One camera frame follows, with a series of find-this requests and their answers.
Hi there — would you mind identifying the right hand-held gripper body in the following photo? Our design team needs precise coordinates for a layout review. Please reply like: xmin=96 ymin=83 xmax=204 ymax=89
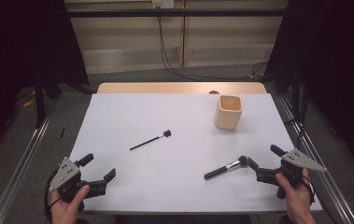
xmin=255 ymin=147 xmax=328 ymax=201

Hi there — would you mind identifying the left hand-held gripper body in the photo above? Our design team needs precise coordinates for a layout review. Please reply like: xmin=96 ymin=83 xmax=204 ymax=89
xmin=49 ymin=156 xmax=107 ymax=213

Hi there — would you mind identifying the black makeup brush silver ferrule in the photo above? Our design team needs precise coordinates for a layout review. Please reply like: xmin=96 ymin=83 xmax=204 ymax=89
xmin=204 ymin=155 xmax=249 ymax=181

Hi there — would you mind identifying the thin black applicator brush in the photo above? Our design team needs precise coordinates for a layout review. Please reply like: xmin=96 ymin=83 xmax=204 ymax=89
xmin=129 ymin=129 xmax=172 ymax=151

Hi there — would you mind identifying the beige square holder cup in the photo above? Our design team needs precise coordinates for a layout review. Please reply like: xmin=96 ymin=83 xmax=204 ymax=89
xmin=214 ymin=94 xmax=244 ymax=131

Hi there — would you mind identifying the person's left hand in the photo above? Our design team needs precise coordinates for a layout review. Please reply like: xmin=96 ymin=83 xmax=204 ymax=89
xmin=49 ymin=184 xmax=91 ymax=224

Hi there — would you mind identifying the person's right hand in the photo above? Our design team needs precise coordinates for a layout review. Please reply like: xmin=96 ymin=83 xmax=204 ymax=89
xmin=275 ymin=168 xmax=315 ymax=216

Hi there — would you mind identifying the black metal stand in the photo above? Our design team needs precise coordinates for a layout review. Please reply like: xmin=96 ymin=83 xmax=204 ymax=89
xmin=290 ymin=69 xmax=302 ymax=120
xmin=34 ymin=74 xmax=47 ymax=129

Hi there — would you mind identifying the white table cover sheet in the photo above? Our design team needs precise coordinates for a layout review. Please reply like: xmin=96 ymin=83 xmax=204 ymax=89
xmin=60 ymin=92 xmax=323 ymax=216

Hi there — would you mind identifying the black curtain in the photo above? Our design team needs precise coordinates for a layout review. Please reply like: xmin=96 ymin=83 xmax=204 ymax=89
xmin=262 ymin=0 xmax=354 ymax=178
xmin=0 ymin=0 xmax=90 ymax=166

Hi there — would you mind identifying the black horizontal bar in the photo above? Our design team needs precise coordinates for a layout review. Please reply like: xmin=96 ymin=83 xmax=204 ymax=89
xmin=66 ymin=8 xmax=288 ymax=18

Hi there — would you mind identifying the right hand-held gripper black cable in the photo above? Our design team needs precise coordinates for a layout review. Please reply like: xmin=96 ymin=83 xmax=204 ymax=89
xmin=302 ymin=175 xmax=317 ymax=205

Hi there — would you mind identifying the hand-held gripper black cable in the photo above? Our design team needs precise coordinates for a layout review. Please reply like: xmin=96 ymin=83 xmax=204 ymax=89
xmin=302 ymin=175 xmax=317 ymax=205
xmin=43 ymin=169 xmax=61 ymax=224

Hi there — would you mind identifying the black cable by stand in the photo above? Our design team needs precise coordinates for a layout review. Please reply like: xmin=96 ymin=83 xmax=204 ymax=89
xmin=285 ymin=90 xmax=309 ymax=150

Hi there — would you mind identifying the left hand-held gripper black cable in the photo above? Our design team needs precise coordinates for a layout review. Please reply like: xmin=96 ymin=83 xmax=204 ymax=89
xmin=43 ymin=169 xmax=61 ymax=224

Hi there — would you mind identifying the aluminium floor rail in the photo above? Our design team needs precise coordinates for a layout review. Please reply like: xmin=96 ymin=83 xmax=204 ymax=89
xmin=272 ymin=94 xmax=354 ymax=224
xmin=0 ymin=102 xmax=59 ymax=224

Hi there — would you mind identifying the yellow floor cable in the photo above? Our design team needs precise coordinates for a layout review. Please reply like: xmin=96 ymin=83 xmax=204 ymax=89
xmin=21 ymin=90 xmax=37 ymax=108

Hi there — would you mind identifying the long black wall cable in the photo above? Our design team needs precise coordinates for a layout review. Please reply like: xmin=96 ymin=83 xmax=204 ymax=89
xmin=156 ymin=7 xmax=269 ymax=82

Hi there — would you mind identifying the white wall socket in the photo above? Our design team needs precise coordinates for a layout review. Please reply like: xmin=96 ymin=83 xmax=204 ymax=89
xmin=151 ymin=0 xmax=175 ymax=9

